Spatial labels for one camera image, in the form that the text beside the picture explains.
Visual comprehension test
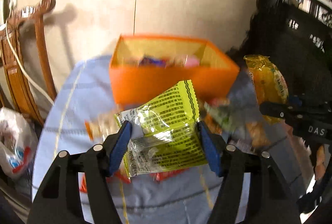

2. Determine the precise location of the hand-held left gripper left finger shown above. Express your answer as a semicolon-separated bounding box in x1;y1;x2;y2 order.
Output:
27;120;133;224

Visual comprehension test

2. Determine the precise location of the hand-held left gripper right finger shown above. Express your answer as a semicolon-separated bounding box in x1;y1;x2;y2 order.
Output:
198;121;303;224

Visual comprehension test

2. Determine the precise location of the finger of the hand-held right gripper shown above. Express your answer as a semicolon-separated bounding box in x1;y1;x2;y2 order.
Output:
259;102;295;125
287;95;304;109

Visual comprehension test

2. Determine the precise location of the yellow cake packet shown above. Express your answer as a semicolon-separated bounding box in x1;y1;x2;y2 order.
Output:
243;55;289;125

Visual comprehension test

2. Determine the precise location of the yellow-green snack packet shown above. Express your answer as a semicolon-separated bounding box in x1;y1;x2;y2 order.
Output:
114;80;209;178

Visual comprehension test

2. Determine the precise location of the orange cardboard box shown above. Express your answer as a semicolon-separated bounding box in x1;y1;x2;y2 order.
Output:
108;34;240;105

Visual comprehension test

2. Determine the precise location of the pink snack packet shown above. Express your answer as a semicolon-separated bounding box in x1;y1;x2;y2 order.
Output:
182;55;203;68

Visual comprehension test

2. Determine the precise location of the blue cookie packet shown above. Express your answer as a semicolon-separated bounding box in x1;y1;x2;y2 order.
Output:
138;55;170;68

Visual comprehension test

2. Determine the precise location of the person's right hand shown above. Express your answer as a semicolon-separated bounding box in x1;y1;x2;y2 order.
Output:
314;146;328;181

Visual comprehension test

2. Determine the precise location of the pile of snack packets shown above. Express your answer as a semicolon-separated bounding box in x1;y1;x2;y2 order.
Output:
80;97;273;193

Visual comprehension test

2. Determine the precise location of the dark carved wooden furniture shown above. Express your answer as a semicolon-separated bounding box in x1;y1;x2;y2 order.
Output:
228;0;332;110

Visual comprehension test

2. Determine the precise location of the blue checked tablecloth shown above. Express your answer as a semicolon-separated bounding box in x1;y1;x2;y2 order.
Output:
31;54;312;224

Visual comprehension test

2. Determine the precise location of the white plastic bag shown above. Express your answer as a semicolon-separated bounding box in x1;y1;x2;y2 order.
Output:
0;107;39;179

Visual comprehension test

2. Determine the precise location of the carved wooden chair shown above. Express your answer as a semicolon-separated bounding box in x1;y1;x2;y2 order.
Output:
0;0;57;126

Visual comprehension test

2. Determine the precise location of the white power cable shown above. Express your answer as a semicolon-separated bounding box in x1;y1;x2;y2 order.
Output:
5;6;55;105

